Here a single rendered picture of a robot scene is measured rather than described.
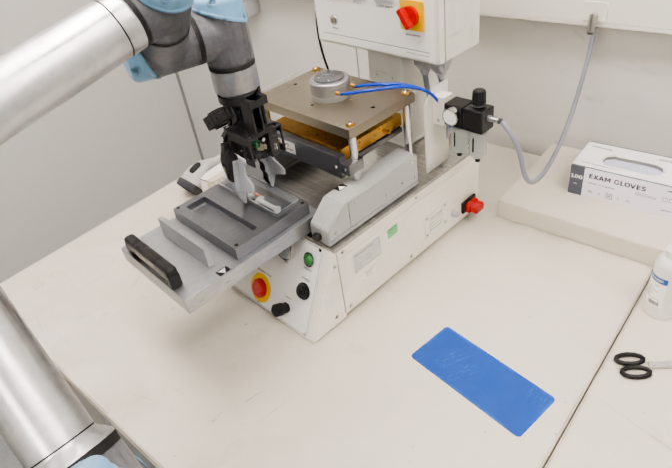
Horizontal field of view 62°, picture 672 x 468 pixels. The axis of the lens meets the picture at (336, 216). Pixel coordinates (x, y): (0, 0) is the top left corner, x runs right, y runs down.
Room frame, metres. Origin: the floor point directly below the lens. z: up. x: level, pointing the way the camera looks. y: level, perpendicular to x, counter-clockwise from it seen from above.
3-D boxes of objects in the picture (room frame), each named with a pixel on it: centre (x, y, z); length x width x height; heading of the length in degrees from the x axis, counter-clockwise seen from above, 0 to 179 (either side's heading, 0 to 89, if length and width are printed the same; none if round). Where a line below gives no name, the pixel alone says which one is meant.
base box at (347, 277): (1.02, -0.03, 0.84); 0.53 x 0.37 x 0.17; 130
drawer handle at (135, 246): (0.75, 0.32, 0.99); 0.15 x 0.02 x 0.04; 40
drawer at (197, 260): (0.84, 0.21, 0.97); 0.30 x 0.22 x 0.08; 130
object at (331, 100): (1.04, -0.06, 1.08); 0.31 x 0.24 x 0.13; 40
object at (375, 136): (1.03, -0.03, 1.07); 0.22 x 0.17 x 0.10; 40
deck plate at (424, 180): (1.06, -0.05, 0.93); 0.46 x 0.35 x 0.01; 130
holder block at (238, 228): (0.87, 0.17, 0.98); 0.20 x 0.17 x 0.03; 40
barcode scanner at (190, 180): (1.39, 0.33, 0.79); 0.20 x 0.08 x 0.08; 135
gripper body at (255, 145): (0.88, 0.12, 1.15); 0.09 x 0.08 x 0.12; 40
